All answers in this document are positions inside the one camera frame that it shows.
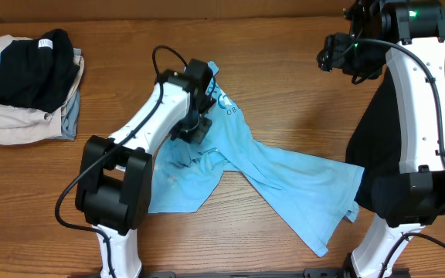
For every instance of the light blue t-shirt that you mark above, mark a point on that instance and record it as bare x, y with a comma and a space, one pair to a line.
311, 194

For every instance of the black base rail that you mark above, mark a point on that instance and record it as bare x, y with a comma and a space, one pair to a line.
245, 274

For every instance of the beige folded garment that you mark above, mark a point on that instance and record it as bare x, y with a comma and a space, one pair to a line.
28, 125

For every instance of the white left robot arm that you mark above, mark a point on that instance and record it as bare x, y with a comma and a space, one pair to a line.
115, 190

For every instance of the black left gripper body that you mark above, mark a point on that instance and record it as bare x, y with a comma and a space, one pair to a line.
193, 130

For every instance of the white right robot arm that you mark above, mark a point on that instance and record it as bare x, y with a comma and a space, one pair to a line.
412, 34

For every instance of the grey-blue folded garment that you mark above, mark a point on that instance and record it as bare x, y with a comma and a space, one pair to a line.
70, 110

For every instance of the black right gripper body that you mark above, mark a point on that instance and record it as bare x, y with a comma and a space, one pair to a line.
365, 62

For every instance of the black unfolded garment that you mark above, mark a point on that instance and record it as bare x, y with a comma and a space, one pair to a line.
376, 143

